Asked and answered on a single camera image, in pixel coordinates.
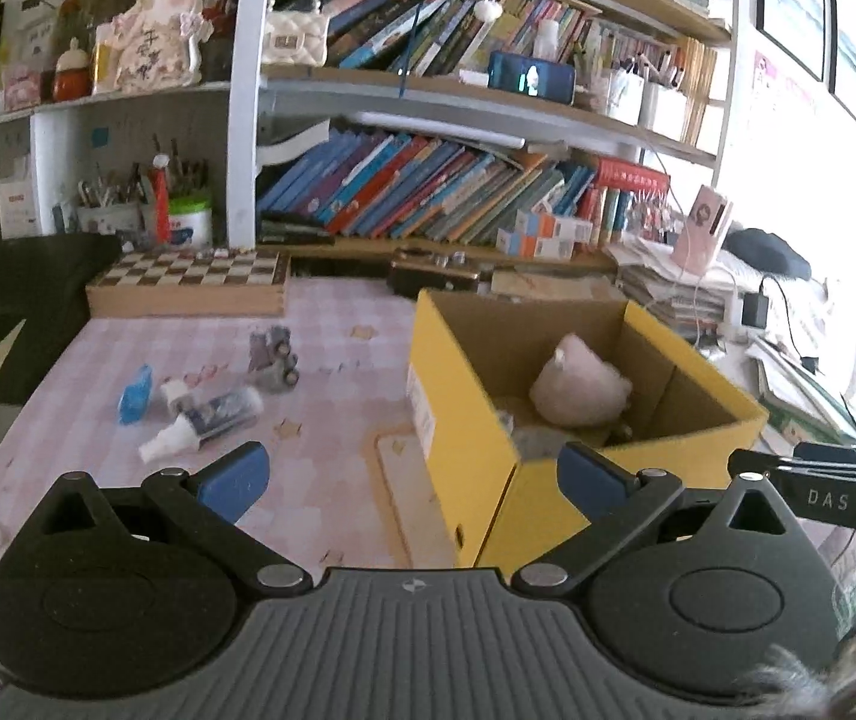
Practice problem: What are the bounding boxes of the grey purple toy car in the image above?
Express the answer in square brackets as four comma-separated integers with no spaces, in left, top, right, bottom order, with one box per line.
[248,324,301,393]

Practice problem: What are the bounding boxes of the grey furry cloth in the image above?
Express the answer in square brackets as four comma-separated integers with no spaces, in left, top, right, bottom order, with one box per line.
[735,615,856,720]

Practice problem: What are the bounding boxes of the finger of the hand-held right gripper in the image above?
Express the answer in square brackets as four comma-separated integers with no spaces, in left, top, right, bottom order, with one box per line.
[794,442,856,464]
[728,450,856,479]

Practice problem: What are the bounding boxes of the black cap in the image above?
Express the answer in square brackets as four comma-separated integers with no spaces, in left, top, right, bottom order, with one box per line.
[722,229,813,282]

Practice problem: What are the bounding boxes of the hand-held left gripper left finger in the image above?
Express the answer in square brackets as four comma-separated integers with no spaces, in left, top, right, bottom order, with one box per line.
[19,441,316,601]

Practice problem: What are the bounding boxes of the white tub with green lid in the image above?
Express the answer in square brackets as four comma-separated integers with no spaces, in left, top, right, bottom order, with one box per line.
[169,196,214,247]

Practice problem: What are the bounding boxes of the pink card box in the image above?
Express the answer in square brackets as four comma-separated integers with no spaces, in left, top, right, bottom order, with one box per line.
[671,184,735,271]

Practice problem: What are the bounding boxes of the brown cardboard sheet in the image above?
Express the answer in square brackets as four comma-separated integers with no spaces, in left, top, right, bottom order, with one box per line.
[491,270,616,301]

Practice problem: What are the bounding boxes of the row of colourful books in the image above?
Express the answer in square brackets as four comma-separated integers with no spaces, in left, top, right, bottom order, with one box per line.
[257,131,672,245]
[323,0,699,80]

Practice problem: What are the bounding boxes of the pink plush toy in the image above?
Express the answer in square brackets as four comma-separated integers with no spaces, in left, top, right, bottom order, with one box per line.
[528,334,635,428]

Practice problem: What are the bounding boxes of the red jar with white lid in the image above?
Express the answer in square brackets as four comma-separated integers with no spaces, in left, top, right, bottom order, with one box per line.
[53,37,91,102]

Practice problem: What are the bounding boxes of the white quilted handbag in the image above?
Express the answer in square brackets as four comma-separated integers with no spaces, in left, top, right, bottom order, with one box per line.
[261,0,330,67]

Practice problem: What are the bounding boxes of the small labelled bottle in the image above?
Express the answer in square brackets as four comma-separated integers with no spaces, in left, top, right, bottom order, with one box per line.
[188,386,264,440]

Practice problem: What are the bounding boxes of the pink fabric plaque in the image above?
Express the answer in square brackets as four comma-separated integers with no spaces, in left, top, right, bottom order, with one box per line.
[109,0,211,95]

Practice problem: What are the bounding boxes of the wooden chess board box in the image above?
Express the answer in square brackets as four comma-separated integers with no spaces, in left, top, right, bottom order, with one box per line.
[86,249,292,318]

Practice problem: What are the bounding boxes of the black electronic keyboard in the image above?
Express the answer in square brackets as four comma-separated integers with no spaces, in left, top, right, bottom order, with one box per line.
[0,232,123,406]

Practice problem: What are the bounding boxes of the pink checked cloth desktop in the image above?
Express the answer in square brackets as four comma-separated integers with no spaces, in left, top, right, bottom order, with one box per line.
[0,276,849,698]

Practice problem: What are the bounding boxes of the beige star desk mat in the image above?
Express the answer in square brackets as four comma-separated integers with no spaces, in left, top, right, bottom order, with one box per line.
[374,431,474,567]

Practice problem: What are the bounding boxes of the pen holder with brushes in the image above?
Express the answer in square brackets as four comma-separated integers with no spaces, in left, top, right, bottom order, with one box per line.
[77,157,148,235]

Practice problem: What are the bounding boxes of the stack of papers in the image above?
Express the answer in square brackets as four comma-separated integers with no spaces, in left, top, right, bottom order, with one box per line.
[615,240,729,346]

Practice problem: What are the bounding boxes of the yellow cardboard box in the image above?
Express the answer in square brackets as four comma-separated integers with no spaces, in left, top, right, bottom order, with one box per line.
[407,289,770,569]

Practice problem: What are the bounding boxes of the dark brown small case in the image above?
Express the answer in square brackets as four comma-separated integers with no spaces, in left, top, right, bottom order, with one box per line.
[386,247,483,297]

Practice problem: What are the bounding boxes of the white pen cups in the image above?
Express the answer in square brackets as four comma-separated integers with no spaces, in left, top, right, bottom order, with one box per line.
[608,67,687,140]

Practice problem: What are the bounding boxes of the pink tin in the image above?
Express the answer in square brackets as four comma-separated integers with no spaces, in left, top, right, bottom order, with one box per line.
[4,64,43,110]

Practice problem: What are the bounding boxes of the white box with red label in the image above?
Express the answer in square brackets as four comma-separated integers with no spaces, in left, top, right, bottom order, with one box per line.
[0,176,43,237]

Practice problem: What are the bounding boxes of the smartphone with lit screen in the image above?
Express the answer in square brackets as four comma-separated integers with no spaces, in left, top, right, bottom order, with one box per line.
[488,51,577,104]

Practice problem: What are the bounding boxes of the black stapler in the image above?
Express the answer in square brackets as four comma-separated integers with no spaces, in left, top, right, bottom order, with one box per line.
[259,214,337,245]

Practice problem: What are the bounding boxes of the blue plastic packet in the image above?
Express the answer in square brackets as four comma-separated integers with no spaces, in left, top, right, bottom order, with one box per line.
[118,364,154,425]

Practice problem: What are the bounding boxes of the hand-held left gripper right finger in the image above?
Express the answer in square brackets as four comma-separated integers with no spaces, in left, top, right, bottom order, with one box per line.
[510,441,811,601]

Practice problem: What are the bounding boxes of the red white tower model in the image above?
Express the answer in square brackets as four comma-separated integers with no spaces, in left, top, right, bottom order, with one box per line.
[152,154,172,245]

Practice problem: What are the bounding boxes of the white wooden bookshelf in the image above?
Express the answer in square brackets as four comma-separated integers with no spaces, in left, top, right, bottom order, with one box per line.
[0,0,736,271]

